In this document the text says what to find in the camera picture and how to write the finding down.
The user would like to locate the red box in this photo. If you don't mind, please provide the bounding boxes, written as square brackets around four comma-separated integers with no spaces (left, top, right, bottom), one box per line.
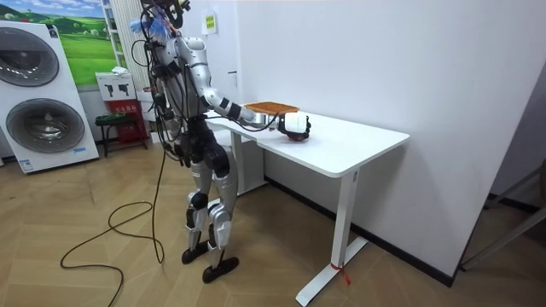
[106,99,148,144]

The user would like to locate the black floor cable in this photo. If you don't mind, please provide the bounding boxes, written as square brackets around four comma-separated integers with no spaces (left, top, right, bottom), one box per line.
[59,148,168,307]

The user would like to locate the white shelf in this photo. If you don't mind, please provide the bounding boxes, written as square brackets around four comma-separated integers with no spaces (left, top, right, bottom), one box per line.
[101,0,129,70]

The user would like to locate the white desk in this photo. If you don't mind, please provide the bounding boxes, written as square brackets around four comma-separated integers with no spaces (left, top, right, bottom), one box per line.
[204,108,411,307]

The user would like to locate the green item on stool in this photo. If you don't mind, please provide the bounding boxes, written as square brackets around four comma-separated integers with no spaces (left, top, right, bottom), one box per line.
[96,112,127,123]

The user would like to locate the black stool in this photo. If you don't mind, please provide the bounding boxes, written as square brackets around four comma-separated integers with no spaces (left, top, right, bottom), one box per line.
[94,113,149,159]

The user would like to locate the red strap on desk leg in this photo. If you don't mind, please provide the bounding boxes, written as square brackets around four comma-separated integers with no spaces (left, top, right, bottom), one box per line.
[330,262,352,287]

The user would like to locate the cable bundle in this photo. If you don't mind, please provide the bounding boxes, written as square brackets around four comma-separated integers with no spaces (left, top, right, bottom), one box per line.
[128,0,191,40]

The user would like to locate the green landscape wall poster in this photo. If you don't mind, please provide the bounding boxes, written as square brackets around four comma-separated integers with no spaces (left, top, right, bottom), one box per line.
[0,0,119,89]

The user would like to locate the orange woven tray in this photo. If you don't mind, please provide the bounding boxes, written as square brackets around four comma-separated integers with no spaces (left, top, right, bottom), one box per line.
[243,101,301,117]

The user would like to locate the robot legs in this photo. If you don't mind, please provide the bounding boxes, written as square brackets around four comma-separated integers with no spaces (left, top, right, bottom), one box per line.
[181,121,241,285]

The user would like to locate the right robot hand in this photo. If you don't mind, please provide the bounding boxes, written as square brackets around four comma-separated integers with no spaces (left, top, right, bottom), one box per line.
[276,111,312,142]

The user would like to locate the white washing machine tower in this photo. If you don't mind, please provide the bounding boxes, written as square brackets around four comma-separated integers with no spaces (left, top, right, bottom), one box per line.
[0,20,101,175]

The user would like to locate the grey metal frame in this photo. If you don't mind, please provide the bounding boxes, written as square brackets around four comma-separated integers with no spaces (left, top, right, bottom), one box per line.
[460,164,546,272]

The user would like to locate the white cardboard box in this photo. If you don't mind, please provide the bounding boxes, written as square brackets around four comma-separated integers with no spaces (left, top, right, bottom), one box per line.
[95,71,137,102]

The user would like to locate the robot body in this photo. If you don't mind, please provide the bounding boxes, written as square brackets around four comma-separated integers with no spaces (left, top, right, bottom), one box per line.
[131,0,211,148]

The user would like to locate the yellow paper wall sign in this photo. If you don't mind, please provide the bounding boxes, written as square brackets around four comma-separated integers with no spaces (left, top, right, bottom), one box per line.
[200,10,218,37]

